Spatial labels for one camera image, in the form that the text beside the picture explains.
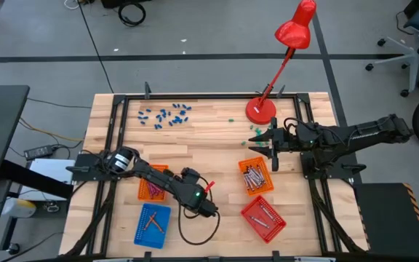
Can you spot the red desk lamp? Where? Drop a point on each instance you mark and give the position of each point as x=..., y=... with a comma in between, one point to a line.
x=260, y=111

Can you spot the black platform with hazard stripe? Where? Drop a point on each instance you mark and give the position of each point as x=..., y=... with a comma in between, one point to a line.
x=384, y=218

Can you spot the scattered blue caps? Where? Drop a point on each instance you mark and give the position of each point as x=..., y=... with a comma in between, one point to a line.
x=213, y=96

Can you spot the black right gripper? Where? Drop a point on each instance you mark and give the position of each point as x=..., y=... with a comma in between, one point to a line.
x=289, y=140

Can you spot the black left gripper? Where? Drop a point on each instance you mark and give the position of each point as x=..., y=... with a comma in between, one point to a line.
x=204, y=203

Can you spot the grey crayon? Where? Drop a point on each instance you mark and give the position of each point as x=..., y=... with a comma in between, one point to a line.
x=267, y=213
x=259, y=222

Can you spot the white box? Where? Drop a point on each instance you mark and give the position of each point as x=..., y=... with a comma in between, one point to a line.
x=53, y=169

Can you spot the blue plastic basket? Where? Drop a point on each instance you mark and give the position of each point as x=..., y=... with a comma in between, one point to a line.
x=140, y=240

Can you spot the orange plastic basket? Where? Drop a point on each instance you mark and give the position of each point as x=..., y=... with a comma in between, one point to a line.
x=144, y=194
x=268, y=183

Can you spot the white and blue office chair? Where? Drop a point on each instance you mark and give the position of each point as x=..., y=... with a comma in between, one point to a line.
x=409, y=54

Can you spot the red tape strip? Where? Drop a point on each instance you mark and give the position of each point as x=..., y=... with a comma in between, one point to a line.
x=209, y=186

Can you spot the white and yellow device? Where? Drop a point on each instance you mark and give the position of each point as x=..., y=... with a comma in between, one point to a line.
x=18, y=208

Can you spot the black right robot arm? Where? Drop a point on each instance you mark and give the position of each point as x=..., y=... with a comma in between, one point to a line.
x=369, y=136

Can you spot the black power adapter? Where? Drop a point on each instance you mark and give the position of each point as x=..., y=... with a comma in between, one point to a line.
x=38, y=153

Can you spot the red plastic basket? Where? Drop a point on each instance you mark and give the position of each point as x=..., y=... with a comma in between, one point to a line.
x=267, y=233

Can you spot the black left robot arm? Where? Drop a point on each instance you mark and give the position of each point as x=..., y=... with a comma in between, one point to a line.
x=158, y=180

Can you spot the black equipment box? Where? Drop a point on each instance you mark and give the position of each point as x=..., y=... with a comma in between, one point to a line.
x=122, y=3

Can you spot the black table clamp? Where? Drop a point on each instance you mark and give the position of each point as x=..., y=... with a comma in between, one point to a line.
x=275, y=255
x=281, y=91
x=147, y=89
x=147, y=256

